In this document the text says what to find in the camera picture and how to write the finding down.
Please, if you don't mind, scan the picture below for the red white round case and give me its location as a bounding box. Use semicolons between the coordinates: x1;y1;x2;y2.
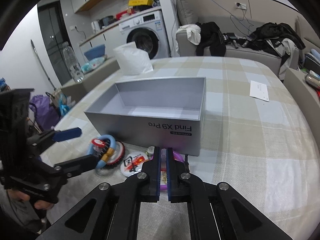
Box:
89;138;125;176

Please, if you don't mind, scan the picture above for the blue bangle bracelet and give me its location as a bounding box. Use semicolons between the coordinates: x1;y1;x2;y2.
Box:
86;134;117;170

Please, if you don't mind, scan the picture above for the small black hair clip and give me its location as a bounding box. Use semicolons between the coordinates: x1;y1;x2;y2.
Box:
184;154;190;173

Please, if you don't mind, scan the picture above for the purple bangle bracelet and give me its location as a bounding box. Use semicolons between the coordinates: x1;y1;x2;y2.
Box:
159;148;186;193

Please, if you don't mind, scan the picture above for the person's left hand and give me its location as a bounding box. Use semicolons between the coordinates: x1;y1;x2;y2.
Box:
7;189;54;210

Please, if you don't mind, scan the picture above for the purple bag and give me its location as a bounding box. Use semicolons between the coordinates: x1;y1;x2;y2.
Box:
29;95;60;131

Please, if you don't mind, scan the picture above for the blue plastic bag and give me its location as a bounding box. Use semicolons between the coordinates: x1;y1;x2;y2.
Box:
58;94;71;116

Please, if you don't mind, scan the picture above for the small round white cap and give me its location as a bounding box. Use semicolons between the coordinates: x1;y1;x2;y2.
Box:
146;146;155;156

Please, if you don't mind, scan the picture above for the wet wipes pack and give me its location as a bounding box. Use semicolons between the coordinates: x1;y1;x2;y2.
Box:
81;57;106;74

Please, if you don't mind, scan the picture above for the clear plastic water bottle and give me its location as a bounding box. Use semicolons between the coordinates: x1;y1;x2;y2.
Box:
62;42;84;82

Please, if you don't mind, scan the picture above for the checked tablecloth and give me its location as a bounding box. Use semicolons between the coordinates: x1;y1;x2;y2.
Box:
41;57;319;239

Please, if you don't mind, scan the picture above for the blue plastic basin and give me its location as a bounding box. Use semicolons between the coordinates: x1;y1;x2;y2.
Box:
84;44;105;61

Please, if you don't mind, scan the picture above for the grey phone box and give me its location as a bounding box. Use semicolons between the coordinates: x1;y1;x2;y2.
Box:
85;77;206;156

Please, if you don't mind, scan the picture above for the white electric kettle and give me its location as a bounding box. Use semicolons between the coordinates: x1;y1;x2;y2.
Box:
91;20;100;33

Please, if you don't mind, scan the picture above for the white paper card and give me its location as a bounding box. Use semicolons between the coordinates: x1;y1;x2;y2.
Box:
249;80;269;102

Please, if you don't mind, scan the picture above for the white washing machine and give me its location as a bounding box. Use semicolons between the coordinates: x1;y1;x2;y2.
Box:
119;9;170;59

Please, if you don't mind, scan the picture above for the silver metal case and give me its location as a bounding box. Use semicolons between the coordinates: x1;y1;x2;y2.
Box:
305;73;320;90

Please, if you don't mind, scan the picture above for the yellow box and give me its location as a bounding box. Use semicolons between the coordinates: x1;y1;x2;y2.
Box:
128;0;153;7

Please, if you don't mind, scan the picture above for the grey sofa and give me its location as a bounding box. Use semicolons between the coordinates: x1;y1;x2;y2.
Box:
176;28;300;78

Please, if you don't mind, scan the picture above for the black garment on sofa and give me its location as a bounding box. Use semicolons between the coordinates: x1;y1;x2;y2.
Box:
196;22;226;57

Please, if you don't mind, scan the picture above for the white garment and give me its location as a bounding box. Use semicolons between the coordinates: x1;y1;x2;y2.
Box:
176;24;201;46

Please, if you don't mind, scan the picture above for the grey cushion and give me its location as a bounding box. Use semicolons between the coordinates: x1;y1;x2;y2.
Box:
176;0;199;25

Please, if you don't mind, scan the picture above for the black white jacket pile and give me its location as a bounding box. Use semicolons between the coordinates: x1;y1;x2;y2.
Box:
248;22;306;81

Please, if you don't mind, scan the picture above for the mop handle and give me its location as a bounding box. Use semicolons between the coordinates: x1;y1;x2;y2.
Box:
30;39;56;91

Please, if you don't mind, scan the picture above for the blue cable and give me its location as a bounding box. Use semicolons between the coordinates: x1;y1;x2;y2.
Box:
175;0;256;37

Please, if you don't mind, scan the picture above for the wall power socket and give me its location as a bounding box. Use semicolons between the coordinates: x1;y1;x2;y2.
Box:
235;2;247;10

